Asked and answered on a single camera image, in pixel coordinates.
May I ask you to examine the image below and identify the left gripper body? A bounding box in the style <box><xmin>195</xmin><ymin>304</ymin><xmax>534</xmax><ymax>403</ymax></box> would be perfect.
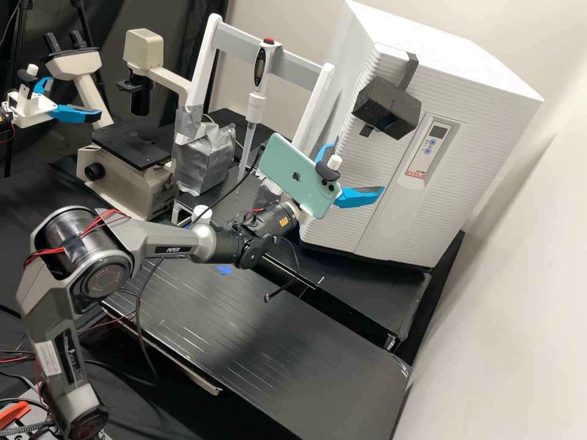
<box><xmin>6</xmin><ymin>89</ymin><xmax>59</xmax><ymax>128</ymax></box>

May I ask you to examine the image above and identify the black cable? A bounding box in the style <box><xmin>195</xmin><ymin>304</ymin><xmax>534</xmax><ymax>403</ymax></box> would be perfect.
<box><xmin>262</xmin><ymin>236</ymin><xmax>305</xmax><ymax>304</ymax></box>
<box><xmin>199</xmin><ymin>166</ymin><xmax>267</xmax><ymax>220</ymax></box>
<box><xmin>134</xmin><ymin>255</ymin><xmax>167</xmax><ymax>384</ymax></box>

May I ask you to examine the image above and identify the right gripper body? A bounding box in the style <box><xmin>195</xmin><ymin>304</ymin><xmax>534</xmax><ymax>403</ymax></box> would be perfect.
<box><xmin>292</xmin><ymin>201</ymin><xmax>318</xmax><ymax>228</ymax></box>

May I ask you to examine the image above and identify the black platform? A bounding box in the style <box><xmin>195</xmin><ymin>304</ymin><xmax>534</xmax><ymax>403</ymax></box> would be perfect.
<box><xmin>171</xmin><ymin>108</ymin><xmax>303</xmax><ymax>230</ymax></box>
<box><xmin>100</xmin><ymin>254</ymin><xmax>412</xmax><ymax>440</ymax></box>
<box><xmin>256</xmin><ymin>227</ymin><xmax>467</xmax><ymax>354</ymax></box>

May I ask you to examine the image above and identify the cream microscope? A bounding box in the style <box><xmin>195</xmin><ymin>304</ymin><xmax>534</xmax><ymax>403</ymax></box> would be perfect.
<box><xmin>43</xmin><ymin>28</ymin><xmax>191</xmax><ymax>222</ymax></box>

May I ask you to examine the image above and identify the incubator door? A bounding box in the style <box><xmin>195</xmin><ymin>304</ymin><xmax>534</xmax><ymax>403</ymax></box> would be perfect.
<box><xmin>297</xmin><ymin>0</ymin><xmax>467</xmax><ymax>270</ymax></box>

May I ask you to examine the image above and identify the white incubator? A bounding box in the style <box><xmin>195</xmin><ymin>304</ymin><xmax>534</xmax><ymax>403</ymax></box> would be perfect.
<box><xmin>341</xmin><ymin>0</ymin><xmax>545</xmax><ymax>272</ymax></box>

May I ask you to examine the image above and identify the left phone holder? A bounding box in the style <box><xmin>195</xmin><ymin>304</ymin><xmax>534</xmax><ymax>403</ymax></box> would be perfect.
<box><xmin>17</xmin><ymin>64</ymin><xmax>40</xmax><ymax>100</ymax></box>

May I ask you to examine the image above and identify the white pipette stand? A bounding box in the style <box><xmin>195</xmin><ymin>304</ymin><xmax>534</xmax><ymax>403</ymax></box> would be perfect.
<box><xmin>171</xmin><ymin>12</ymin><xmax>338</xmax><ymax>199</ymax></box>

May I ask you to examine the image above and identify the pipette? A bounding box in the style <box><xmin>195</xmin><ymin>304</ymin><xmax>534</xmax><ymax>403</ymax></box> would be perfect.
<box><xmin>237</xmin><ymin>38</ymin><xmax>282</xmax><ymax>184</ymax></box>

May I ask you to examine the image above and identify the right wrist camera phone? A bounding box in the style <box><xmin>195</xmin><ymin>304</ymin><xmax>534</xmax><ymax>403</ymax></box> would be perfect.
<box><xmin>258</xmin><ymin>132</ymin><xmax>344</xmax><ymax>219</ymax></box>

